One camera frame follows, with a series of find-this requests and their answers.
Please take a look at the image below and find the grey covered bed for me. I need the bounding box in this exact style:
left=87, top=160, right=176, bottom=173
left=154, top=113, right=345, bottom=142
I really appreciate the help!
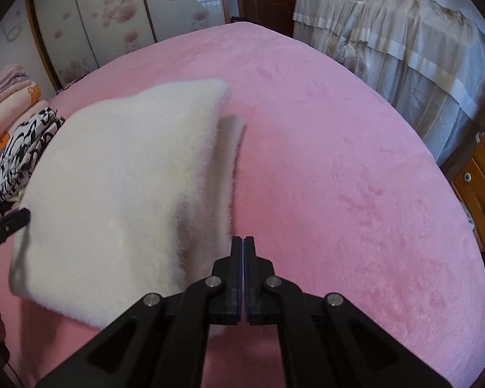
left=292, top=0, right=485, bottom=167

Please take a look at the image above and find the black and white patterned cloth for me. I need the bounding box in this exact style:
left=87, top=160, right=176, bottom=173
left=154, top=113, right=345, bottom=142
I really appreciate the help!
left=0, top=107, right=66, bottom=211

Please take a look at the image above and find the pink plush bed blanket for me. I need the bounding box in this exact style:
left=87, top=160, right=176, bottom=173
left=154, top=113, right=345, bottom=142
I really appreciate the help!
left=0, top=22, right=485, bottom=388

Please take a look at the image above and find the folded peach bear blanket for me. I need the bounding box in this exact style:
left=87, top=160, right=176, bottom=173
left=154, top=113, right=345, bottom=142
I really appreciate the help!
left=0, top=81, right=50, bottom=167

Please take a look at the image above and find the white fluffy sweater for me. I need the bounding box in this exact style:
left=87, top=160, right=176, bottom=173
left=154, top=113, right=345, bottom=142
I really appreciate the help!
left=8, top=79, right=247, bottom=338

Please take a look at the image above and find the floral sliding door wardrobe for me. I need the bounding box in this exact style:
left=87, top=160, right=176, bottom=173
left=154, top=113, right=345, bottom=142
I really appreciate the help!
left=24, top=0, right=243, bottom=92

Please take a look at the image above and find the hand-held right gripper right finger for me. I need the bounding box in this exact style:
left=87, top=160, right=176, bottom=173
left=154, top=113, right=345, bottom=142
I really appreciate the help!
left=243, top=235, right=450, bottom=388

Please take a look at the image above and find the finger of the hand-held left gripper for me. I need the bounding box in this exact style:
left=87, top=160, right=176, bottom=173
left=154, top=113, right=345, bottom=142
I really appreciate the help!
left=0, top=208, right=32, bottom=260

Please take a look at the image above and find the wooden drawer cabinet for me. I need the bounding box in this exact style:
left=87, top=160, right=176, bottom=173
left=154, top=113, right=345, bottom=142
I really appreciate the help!
left=450, top=103, right=485, bottom=252

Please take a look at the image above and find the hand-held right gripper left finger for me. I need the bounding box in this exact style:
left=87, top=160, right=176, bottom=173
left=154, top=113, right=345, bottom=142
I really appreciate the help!
left=36, top=236, right=243, bottom=388

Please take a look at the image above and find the folded lilac blanket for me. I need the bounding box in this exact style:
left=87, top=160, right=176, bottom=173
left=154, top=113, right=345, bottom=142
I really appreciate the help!
left=0, top=64, right=31, bottom=119

